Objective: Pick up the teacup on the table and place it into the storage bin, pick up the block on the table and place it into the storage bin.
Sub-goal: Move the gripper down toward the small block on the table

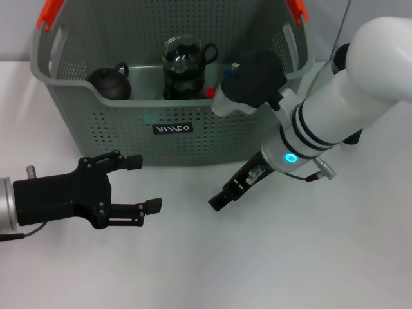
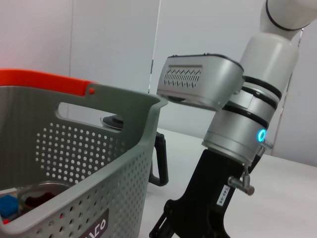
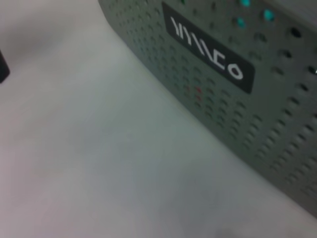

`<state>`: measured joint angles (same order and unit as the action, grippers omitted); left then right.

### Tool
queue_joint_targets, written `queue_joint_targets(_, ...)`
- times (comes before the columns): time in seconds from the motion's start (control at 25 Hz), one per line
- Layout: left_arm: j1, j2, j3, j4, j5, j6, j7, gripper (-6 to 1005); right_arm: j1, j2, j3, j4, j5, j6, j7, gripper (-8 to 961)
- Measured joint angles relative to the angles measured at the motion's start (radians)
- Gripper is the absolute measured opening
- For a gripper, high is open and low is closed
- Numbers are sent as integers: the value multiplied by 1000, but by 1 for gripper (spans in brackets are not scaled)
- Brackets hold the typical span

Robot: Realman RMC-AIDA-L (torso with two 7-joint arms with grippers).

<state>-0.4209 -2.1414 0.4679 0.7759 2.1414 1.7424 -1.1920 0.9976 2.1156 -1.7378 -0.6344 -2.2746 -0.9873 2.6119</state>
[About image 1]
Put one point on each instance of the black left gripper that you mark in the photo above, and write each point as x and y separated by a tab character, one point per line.
61	199

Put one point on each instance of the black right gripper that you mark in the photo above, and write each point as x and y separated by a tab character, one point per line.
244	177

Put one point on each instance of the glass teacup with black base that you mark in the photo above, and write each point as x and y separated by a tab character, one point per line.
180	58
183	90

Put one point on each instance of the red toy brick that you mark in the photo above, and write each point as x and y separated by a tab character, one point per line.
210	92

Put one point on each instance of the blue toy brick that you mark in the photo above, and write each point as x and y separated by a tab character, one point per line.
228	73

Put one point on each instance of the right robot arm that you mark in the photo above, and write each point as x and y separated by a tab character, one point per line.
338	106

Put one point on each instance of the grey perforated plastic storage bin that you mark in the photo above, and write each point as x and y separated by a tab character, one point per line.
112	135

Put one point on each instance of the black clay teapot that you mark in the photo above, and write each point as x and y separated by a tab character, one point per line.
109	85

